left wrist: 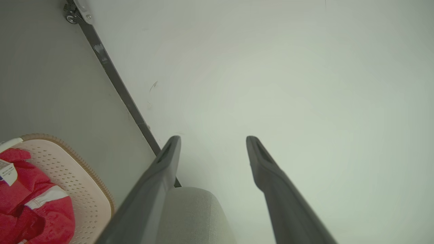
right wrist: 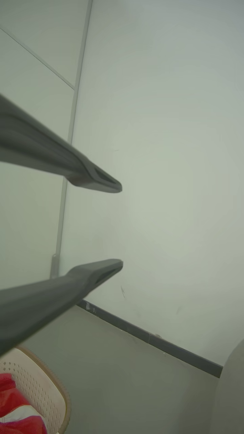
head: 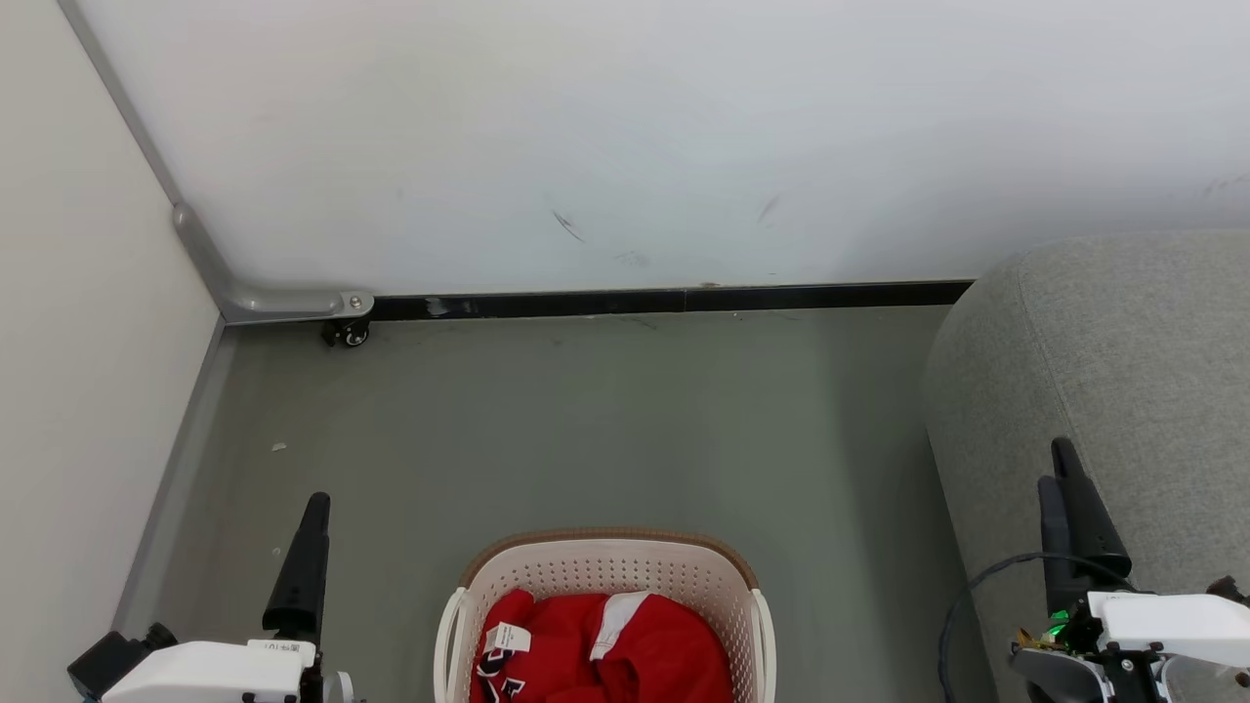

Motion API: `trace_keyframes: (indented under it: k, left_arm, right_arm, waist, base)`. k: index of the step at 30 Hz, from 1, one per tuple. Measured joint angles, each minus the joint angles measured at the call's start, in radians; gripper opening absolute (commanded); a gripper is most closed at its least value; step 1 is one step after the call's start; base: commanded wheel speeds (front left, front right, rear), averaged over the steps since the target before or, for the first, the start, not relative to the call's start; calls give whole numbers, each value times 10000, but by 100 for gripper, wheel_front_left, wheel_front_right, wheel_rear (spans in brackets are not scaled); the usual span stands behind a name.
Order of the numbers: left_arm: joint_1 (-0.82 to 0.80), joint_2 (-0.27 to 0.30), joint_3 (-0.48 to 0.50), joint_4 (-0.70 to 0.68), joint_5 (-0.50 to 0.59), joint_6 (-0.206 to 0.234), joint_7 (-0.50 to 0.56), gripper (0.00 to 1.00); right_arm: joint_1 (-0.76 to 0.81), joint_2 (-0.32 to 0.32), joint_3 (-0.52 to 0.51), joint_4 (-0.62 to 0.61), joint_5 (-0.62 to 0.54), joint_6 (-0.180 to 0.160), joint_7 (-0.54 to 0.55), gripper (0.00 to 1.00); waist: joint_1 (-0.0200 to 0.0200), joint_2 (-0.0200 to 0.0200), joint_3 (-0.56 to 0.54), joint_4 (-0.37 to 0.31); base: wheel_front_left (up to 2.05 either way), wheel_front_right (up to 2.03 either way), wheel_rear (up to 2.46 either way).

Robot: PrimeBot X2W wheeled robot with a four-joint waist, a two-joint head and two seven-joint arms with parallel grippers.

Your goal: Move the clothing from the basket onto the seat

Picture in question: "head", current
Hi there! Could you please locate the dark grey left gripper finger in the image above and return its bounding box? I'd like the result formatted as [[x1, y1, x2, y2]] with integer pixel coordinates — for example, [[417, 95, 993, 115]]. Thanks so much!
[[262, 493, 332, 642]]

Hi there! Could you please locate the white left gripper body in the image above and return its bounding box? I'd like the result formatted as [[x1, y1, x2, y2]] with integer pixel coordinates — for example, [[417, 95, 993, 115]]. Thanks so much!
[[101, 640, 358, 703]]

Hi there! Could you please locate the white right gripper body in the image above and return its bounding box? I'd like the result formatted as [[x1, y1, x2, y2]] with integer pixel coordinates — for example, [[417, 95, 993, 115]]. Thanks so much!
[[1011, 589, 1250, 703]]

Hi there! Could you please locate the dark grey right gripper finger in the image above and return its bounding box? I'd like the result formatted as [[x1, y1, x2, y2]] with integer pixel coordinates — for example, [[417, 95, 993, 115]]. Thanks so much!
[[1037, 476, 1077, 616], [1051, 437, 1133, 593]]

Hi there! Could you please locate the red jersey with navy letters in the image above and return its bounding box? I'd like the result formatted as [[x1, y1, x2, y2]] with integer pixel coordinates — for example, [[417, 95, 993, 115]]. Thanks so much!
[[472, 588, 587, 703]]

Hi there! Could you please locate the red garment with white trim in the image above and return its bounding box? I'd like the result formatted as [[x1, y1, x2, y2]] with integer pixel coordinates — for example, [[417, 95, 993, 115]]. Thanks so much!
[[527, 591, 735, 703]]

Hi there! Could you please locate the grey floor trim strip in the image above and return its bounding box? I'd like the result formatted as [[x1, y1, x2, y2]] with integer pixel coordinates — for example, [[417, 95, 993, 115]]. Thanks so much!
[[110, 320, 238, 636]]

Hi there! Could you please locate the black caster wheel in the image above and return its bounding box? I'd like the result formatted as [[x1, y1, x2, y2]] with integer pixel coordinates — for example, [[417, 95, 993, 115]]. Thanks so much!
[[321, 316, 373, 351]]

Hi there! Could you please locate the white perforated laundry basket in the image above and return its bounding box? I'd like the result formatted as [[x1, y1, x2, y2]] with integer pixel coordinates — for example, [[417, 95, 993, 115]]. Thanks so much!
[[435, 527, 778, 703]]

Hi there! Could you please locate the black baseboard strip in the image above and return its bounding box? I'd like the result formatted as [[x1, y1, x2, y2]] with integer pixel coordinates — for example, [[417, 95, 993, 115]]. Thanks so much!
[[371, 280, 976, 322]]

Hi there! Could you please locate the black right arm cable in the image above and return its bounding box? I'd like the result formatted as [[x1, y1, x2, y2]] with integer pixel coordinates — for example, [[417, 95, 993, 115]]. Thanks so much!
[[937, 552, 1139, 703]]

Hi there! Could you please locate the grey metal partition frame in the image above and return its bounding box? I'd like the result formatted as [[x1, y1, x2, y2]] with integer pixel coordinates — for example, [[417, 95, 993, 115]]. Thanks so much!
[[59, 0, 375, 326]]

